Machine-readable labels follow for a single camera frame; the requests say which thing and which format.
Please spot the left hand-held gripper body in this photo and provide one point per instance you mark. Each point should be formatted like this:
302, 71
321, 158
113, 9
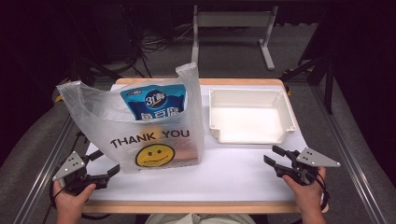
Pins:
70, 166

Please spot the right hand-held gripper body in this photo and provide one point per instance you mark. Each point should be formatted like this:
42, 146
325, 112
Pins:
314, 158

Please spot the translucent smiley plastic bag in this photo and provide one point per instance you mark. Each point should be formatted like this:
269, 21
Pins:
102, 124

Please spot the white plastic bin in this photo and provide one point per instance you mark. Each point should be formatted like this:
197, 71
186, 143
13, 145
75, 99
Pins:
249, 121

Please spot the blue snack pouch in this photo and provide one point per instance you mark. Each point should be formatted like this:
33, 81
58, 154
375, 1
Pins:
155, 101

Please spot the person's left hand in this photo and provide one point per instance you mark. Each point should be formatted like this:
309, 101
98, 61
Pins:
70, 207

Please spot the person's right hand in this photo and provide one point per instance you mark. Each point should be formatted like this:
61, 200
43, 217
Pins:
309, 199

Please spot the white table mat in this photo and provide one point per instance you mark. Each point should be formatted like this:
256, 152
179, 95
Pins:
218, 177

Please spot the yellow black striped tape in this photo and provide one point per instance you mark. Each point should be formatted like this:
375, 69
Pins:
59, 99

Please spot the black tripod stand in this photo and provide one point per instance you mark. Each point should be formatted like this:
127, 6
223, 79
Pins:
74, 71
328, 93

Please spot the person's lap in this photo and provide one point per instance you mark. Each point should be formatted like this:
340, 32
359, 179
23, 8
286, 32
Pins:
199, 219

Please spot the white metal stand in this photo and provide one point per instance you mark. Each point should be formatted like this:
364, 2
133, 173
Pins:
233, 19

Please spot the aluminium frame rail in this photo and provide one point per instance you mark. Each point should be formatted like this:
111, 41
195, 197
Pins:
348, 152
40, 180

